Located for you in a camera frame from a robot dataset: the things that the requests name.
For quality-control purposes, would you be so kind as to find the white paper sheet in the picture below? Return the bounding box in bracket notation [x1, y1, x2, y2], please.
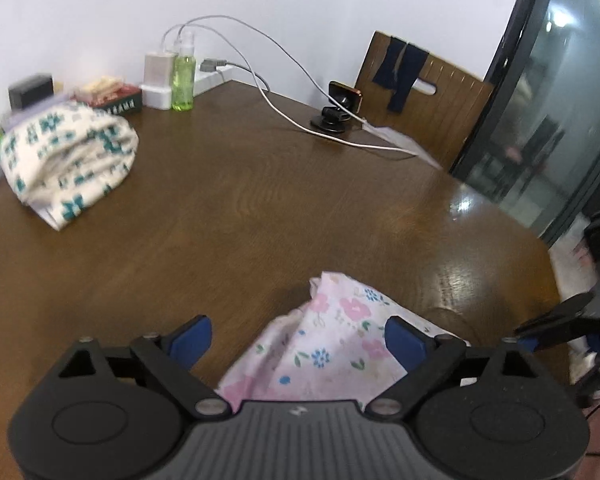
[364, 119, 443, 170]

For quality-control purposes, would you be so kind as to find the white charger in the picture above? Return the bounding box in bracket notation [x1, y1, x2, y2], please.
[143, 51, 177, 92]

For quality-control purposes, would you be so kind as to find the grey charging cable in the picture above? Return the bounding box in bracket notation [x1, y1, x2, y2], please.
[161, 15, 368, 123]

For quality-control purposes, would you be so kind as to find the purple flat box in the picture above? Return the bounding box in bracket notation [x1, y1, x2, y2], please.
[0, 94, 78, 133]

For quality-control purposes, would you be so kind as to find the black phone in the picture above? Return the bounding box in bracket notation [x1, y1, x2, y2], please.
[327, 81, 364, 112]

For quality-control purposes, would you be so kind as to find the white power strip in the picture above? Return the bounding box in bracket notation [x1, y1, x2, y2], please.
[140, 62, 237, 111]

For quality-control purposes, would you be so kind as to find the black charger block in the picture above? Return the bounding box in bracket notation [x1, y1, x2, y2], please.
[8, 73, 55, 110]

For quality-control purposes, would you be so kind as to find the white charging cable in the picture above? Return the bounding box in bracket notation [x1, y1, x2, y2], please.
[200, 57, 418, 155]

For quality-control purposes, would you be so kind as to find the white pink cloth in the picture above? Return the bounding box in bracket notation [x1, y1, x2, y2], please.
[549, 237, 600, 383]

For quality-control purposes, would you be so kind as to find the dark blue sock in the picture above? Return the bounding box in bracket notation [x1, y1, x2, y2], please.
[386, 44, 429, 114]
[371, 39, 406, 87]

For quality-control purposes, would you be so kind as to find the green spray bottle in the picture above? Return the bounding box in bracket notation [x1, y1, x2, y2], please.
[171, 30, 197, 112]

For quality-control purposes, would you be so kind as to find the pink floral dress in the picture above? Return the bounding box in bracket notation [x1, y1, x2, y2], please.
[215, 271, 471, 413]

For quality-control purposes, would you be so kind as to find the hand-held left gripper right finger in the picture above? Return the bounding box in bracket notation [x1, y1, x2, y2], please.
[364, 316, 538, 418]

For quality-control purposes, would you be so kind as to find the folded cream teal-flower cloth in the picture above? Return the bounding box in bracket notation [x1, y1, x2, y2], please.
[0, 101, 140, 232]

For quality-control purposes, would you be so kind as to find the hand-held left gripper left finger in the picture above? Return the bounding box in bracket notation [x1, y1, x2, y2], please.
[55, 315, 231, 420]

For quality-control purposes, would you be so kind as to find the dark red box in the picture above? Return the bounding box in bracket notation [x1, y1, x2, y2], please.
[74, 76, 143, 116]

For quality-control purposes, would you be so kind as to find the brown wooden chair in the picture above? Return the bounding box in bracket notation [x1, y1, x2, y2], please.
[354, 30, 496, 173]

